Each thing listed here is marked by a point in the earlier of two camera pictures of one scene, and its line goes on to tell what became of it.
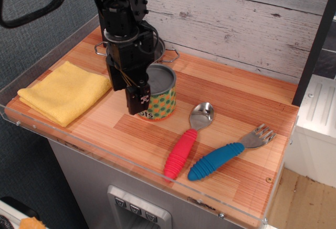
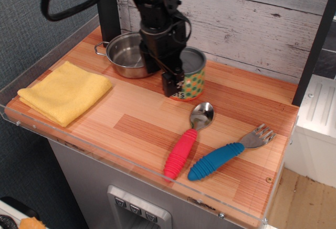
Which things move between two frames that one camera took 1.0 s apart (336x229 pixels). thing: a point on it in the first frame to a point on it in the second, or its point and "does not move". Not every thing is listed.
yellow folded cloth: x=65 y=94 does not move
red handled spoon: x=200 y=114 does not move
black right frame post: x=320 y=47 does not move
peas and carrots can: x=162 y=79 to x=191 y=86
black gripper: x=136 y=51 to x=167 y=39
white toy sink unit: x=312 y=151 does not move
